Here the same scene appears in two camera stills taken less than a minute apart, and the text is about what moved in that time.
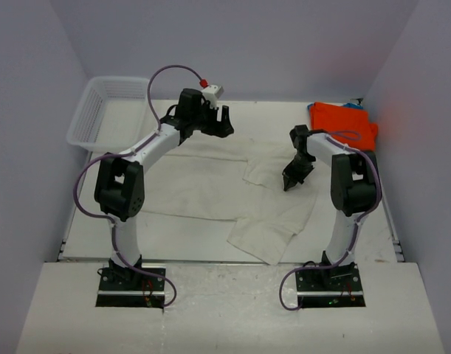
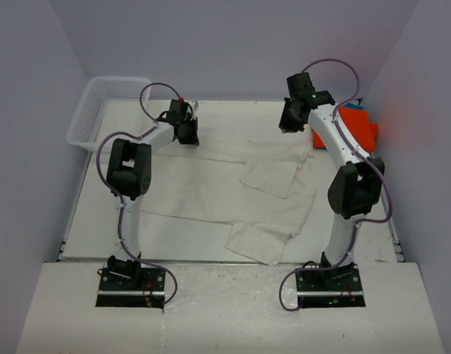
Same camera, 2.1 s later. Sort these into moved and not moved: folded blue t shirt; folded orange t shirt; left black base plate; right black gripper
Moved: right black gripper
Not moved: left black base plate; folded blue t shirt; folded orange t shirt
